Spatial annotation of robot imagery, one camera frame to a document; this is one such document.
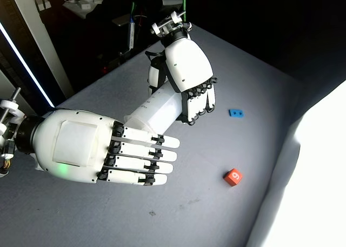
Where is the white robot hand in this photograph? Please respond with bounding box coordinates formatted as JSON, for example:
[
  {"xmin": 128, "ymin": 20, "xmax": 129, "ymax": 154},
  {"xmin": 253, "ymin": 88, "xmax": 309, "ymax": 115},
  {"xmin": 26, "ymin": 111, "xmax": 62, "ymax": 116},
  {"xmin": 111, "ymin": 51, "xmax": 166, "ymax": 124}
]
[
  {"xmin": 32, "ymin": 109, "xmax": 181, "ymax": 187},
  {"xmin": 145, "ymin": 37, "xmax": 218, "ymax": 126}
]

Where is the large clear plastic syringe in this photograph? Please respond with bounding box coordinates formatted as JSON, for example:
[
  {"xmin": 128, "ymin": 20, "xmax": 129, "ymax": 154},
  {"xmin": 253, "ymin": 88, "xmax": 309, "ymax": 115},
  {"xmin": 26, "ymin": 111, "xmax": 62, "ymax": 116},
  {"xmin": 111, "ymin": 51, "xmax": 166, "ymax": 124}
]
[{"xmin": 123, "ymin": 79, "xmax": 187, "ymax": 136}]

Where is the white light strip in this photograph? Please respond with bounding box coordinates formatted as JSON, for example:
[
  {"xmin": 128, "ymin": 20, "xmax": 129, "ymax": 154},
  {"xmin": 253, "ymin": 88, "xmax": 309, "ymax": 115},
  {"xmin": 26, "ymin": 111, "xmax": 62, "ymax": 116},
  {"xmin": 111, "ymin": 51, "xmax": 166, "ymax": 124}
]
[{"xmin": 0, "ymin": 22, "xmax": 56, "ymax": 109}]

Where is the white pillar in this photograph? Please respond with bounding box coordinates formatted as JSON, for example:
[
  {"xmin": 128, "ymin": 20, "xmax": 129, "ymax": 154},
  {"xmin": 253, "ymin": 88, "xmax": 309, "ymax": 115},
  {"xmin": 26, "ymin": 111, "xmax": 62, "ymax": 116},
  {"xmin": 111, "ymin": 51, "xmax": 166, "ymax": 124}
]
[{"xmin": 8, "ymin": 0, "xmax": 75, "ymax": 99}]

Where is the pile of white boxes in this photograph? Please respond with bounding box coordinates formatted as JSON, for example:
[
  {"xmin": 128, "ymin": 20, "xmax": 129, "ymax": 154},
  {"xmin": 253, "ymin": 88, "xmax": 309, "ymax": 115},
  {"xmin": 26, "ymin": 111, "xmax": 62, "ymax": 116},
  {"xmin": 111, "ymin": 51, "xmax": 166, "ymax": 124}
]
[{"xmin": 58, "ymin": 0, "xmax": 106, "ymax": 18}]

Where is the red number cube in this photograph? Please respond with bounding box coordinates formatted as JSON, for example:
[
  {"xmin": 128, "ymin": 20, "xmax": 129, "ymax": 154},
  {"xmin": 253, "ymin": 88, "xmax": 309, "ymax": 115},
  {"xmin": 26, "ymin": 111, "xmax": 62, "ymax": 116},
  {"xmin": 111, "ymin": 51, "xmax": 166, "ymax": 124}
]
[{"xmin": 223, "ymin": 168, "xmax": 243, "ymax": 188}]

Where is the grey table cloth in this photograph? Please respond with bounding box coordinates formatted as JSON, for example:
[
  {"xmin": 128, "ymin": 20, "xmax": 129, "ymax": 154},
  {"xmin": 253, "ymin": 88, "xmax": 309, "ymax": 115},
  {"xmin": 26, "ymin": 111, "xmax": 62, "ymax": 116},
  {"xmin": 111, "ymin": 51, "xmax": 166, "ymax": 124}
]
[{"xmin": 0, "ymin": 22, "xmax": 303, "ymax": 247}]

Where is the white bar device on cable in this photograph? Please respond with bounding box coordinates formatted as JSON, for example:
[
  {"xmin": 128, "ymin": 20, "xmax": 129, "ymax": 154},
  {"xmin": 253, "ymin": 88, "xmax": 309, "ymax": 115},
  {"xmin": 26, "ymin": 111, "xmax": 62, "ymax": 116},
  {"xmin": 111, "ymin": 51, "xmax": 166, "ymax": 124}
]
[{"xmin": 127, "ymin": 16, "xmax": 136, "ymax": 51}]

